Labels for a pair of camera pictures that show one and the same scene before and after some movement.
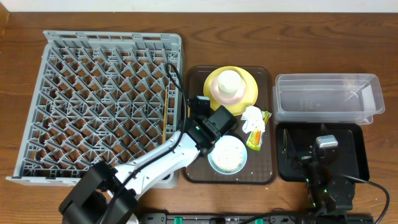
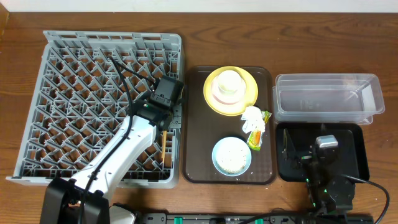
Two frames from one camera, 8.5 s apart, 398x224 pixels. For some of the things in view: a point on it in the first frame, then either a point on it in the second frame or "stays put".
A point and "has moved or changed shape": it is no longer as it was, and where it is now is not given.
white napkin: [254, 119] stays put
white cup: [229, 82] stays put
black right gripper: [305, 158] stays put
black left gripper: [201, 107] -> [175, 118]
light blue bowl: [228, 155] has moved or changed shape
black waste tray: [352, 158] stays put
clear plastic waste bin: [330, 98] stays put
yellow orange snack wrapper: [255, 140] stays put
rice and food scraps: [227, 154] has moved or changed shape
